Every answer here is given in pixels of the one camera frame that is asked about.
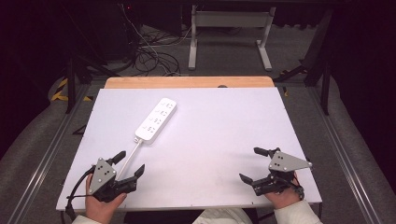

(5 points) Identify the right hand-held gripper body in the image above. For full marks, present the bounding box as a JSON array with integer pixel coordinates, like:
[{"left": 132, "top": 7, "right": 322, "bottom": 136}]
[{"left": 250, "top": 147, "right": 314, "bottom": 197}]

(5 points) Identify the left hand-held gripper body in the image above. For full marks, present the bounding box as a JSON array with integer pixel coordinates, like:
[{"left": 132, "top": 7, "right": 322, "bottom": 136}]
[{"left": 88, "top": 157, "right": 138, "bottom": 203}]

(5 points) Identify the white power strip cable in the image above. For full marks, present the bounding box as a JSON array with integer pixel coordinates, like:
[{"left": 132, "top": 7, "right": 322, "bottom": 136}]
[{"left": 115, "top": 138, "right": 144, "bottom": 181}]

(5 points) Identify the white power strip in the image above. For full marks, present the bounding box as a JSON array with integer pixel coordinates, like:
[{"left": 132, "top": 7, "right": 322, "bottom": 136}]
[{"left": 134, "top": 97, "right": 177, "bottom": 145}]

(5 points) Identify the person's left hand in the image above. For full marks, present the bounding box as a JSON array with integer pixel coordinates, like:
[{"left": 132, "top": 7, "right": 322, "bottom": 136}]
[{"left": 84, "top": 173, "right": 128, "bottom": 224}]

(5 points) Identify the person's right hand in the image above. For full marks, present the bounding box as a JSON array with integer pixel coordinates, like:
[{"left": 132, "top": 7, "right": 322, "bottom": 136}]
[{"left": 264, "top": 173, "right": 302, "bottom": 210}]

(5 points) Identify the person's lap in light clothing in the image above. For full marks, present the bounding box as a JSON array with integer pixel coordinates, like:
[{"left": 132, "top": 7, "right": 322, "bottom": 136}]
[{"left": 191, "top": 207, "right": 254, "bottom": 224}]

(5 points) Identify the black metal stand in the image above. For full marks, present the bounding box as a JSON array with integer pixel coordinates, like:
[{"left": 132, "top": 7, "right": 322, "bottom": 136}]
[
  {"left": 274, "top": 8, "right": 332, "bottom": 117},
  {"left": 64, "top": 55, "right": 123, "bottom": 115}
]

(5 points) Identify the yellow black hazard tape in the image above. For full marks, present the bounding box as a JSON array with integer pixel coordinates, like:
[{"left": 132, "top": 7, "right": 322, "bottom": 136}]
[{"left": 50, "top": 77, "right": 93, "bottom": 103}]

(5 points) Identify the wooden table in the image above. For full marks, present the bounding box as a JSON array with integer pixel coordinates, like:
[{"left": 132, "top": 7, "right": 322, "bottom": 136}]
[{"left": 104, "top": 76, "right": 276, "bottom": 90}]

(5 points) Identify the black equipment cabinet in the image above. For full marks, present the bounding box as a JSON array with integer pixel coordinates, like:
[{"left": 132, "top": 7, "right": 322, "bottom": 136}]
[{"left": 92, "top": 1, "right": 142, "bottom": 63}]

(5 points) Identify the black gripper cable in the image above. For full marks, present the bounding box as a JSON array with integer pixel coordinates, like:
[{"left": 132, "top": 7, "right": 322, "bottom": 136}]
[
  {"left": 289, "top": 177, "right": 305, "bottom": 201},
  {"left": 64, "top": 165, "right": 96, "bottom": 222}
]

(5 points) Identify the aluminium floor rail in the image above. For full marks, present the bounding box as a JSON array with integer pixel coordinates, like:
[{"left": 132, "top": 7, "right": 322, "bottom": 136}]
[
  {"left": 306, "top": 85, "right": 383, "bottom": 224},
  {"left": 6, "top": 82, "right": 94, "bottom": 224}
]

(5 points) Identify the tangle of floor cables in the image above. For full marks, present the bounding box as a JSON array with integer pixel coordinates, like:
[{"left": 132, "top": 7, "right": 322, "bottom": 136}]
[{"left": 120, "top": 3, "right": 194, "bottom": 77}]

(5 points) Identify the white metal stand frame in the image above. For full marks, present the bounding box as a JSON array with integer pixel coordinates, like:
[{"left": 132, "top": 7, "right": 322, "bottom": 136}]
[{"left": 188, "top": 4, "right": 277, "bottom": 72}]

